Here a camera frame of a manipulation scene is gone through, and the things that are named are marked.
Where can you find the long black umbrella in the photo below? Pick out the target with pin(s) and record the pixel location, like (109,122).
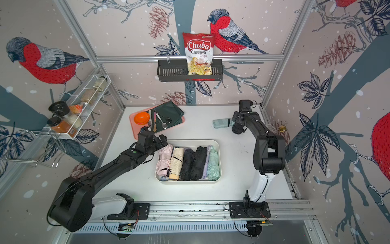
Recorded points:
(185,173)

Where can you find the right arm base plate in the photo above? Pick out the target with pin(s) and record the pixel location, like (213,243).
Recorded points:
(237,210)

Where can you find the white wire wall rack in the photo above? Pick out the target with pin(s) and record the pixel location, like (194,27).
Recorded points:
(82,104)

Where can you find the pink umbrella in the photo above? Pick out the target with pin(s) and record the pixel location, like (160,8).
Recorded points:
(164,161)

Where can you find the wire hook rack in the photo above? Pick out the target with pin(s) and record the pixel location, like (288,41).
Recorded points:
(32,148)

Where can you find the lavender umbrella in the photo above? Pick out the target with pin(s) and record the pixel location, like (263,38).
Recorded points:
(204,175)

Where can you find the beige umbrella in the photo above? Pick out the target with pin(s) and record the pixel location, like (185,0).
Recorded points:
(176,163)

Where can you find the dark green cloth pouch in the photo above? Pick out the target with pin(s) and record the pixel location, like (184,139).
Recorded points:
(170,114)

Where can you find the pink plastic tray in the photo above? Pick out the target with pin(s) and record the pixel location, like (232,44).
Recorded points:
(136,128)

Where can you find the black lid jar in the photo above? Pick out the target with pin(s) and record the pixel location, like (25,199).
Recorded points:
(59,109)

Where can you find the metal spoon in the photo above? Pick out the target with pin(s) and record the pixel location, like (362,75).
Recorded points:
(163,124)

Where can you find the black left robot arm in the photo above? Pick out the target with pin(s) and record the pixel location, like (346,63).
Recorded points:
(73,207)

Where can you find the orange spice jar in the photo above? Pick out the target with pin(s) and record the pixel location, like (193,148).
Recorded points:
(58,125)

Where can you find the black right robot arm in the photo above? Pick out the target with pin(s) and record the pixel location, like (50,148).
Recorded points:
(269,151)

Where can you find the red cassava chips bag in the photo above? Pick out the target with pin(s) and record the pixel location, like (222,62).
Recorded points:
(199,53)

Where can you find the mint green umbrella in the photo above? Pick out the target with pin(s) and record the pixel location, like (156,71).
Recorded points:
(213,165)

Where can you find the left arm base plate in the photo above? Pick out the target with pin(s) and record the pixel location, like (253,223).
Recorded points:
(133,211)

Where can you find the orange bowl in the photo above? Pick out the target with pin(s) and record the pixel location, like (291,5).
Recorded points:
(141,118)

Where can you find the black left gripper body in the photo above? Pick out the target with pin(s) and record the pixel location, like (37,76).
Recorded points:
(156,145)

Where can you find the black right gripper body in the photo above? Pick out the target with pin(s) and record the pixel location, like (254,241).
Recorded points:
(235,115)

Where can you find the clear cutlery holder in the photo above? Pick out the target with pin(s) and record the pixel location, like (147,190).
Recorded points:
(280,128)

